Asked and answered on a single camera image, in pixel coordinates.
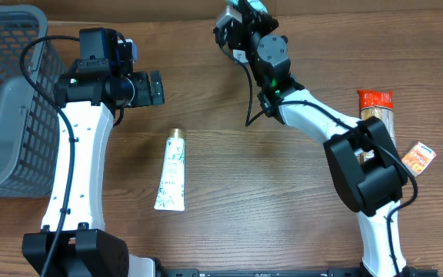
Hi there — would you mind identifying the white tube with gold cap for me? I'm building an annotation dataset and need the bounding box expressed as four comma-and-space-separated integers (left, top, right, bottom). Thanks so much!
154, 128, 185, 212

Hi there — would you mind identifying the orange long noodle packet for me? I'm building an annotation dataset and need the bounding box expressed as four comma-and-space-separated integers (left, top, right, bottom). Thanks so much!
358, 89, 396, 145

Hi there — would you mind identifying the small orange sachet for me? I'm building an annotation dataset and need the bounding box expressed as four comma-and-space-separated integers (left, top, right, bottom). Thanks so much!
401, 142, 436, 177

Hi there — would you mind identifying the teal snack packet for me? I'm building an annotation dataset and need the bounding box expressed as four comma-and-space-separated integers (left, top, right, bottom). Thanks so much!
225, 0, 268, 13

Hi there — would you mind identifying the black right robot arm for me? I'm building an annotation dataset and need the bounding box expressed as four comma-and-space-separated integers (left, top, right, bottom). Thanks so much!
214, 0, 418, 276

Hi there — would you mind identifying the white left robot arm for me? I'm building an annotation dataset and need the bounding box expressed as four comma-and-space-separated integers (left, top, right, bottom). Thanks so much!
22, 71, 165, 276

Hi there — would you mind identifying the white barcode scanner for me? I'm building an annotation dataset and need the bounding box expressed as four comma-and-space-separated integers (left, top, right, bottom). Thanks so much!
232, 49, 249, 65

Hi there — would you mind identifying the brown cardboard backdrop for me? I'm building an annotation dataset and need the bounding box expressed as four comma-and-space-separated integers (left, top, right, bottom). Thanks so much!
0, 0, 443, 23

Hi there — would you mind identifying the grey plastic shopping basket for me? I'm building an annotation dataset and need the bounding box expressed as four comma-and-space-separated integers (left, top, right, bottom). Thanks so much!
0, 5, 67, 197

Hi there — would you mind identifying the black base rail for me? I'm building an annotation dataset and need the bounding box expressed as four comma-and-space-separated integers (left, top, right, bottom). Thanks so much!
155, 267, 440, 277

